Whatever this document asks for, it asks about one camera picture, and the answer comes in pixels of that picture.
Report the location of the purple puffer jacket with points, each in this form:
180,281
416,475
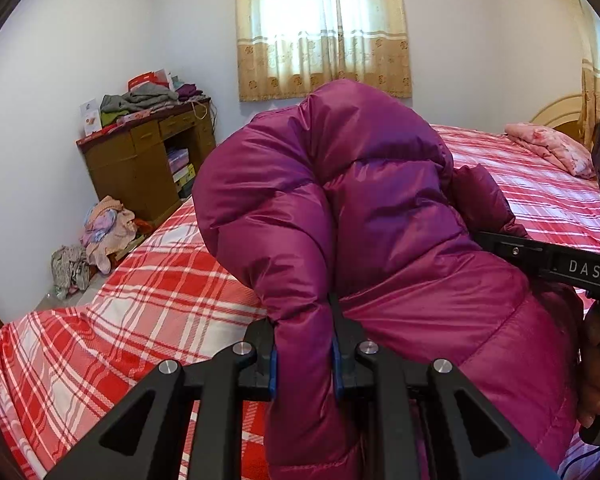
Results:
351,194

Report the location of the wooden bed headboard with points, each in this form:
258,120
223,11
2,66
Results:
564,115

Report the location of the brown wooden desk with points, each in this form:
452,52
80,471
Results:
130,163

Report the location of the clothes pile on floor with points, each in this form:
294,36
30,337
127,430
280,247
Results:
110,232

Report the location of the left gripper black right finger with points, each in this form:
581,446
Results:
423,421

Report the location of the clothes pile on desk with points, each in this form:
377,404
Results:
148,92

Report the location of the beige side curtain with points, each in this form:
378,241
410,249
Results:
588,25

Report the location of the red white plaid bedspread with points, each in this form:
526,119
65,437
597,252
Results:
62,369

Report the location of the person's right hand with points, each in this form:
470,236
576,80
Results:
589,369

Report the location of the beige patterned window curtain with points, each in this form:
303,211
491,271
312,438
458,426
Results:
288,48

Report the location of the white card on desk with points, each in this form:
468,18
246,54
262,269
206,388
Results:
90,116

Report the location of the pink floral pillow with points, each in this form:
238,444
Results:
554,146

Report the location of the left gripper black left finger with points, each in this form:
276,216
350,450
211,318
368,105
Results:
181,415

